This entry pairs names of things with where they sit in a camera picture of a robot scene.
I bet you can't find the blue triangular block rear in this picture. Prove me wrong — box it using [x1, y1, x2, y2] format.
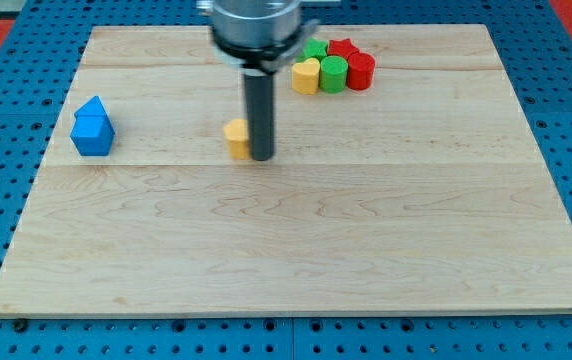
[74, 96, 108, 118]

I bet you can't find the red cylinder block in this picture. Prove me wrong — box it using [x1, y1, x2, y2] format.
[347, 52, 376, 90]

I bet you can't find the red star block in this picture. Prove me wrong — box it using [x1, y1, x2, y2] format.
[326, 38, 360, 60]

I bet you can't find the yellow hexagon block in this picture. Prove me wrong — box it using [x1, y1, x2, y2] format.
[223, 118, 251, 160]

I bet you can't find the yellow heart block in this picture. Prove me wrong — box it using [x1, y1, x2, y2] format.
[291, 58, 321, 95]

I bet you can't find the green cylinder block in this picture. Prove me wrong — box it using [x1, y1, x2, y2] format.
[319, 56, 348, 94]

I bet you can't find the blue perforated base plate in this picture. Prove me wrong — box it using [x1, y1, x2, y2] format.
[0, 1, 572, 359]

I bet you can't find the blue pentagon block front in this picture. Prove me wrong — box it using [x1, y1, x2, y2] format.
[70, 116, 115, 156]

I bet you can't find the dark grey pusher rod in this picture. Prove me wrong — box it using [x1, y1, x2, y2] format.
[243, 74, 275, 161]

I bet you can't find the green star block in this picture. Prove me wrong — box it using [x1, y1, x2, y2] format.
[296, 38, 328, 62]

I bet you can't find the light wooden board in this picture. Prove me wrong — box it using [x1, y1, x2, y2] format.
[0, 24, 572, 319]

